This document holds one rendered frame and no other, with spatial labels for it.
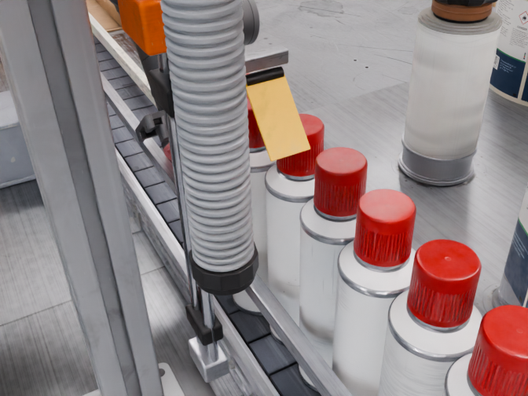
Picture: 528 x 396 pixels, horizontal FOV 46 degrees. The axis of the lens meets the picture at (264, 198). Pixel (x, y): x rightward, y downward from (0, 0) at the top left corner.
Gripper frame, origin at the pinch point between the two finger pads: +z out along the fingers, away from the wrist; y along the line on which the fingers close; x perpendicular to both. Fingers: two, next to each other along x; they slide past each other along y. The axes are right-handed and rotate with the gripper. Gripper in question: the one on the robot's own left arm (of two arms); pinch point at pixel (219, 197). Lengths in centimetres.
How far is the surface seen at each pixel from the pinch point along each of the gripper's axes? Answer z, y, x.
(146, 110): -15.8, 2.9, 28.2
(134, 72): -22.0, 3.7, 30.3
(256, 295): 8.3, -4.1, -13.6
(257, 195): 1.2, -1.3, -13.4
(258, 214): 2.6, -1.2, -12.3
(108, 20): -45, 12, 70
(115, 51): -27.8, 3.7, 37.3
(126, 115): -12.5, -3.6, 11.2
